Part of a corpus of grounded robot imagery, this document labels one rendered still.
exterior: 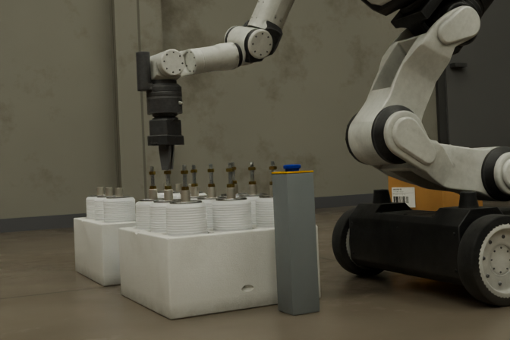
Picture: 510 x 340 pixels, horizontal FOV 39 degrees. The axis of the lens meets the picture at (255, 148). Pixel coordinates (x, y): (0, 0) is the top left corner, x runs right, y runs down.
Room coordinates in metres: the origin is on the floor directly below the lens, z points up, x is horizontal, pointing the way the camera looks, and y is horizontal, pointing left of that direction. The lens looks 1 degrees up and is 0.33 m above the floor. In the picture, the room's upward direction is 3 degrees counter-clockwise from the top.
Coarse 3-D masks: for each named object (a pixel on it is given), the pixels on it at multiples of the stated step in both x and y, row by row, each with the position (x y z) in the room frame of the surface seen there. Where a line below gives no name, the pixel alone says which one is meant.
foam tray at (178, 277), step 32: (128, 256) 1.84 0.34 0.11; (160, 256) 1.61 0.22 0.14; (192, 256) 1.59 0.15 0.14; (224, 256) 1.63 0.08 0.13; (256, 256) 1.67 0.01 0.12; (128, 288) 1.85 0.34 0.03; (160, 288) 1.62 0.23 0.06; (192, 288) 1.59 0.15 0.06; (224, 288) 1.63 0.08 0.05; (256, 288) 1.66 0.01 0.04
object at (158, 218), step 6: (150, 204) 1.76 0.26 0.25; (156, 204) 1.74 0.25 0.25; (162, 204) 1.73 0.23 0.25; (150, 210) 1.76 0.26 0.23; (156, 210) 1.74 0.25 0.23; (162, 210) 1.73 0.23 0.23; (150, 216) 1.76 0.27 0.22; (156, 216) 1.74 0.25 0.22; (162, 216) 1.73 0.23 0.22; (150, 222) 1.76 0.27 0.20; (156, 222) 1.74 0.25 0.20; (162, 222) 1.73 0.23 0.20; (156, 228) 1.74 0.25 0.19; (162, 228) 1.73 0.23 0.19
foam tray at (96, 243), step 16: (80, 224) 2.31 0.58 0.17; (96, 224) 2.11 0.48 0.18; (112, 224) 2.08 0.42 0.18; (128, 224) 2.10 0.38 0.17; (80, 240) 2.32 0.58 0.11; (96, 240) 2.12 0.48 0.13; (112, 240) 2.08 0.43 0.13; (80, 256) 2.33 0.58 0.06; (96, 256) 2.13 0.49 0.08; (112, 256) 2.08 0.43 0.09; (80, 272) 2.33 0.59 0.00; (96, 272) 2.13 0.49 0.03; (112, 272) 2.08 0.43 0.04
